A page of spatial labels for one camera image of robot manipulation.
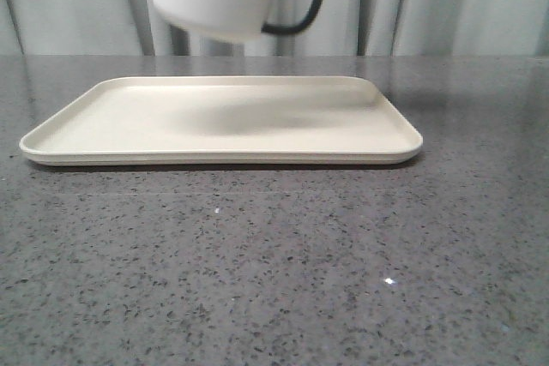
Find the pale grey-green curtain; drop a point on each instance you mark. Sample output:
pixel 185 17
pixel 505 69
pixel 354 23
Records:
pixel 342 28

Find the cream rectangular plastic tray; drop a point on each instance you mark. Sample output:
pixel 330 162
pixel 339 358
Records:
pixel 242 119

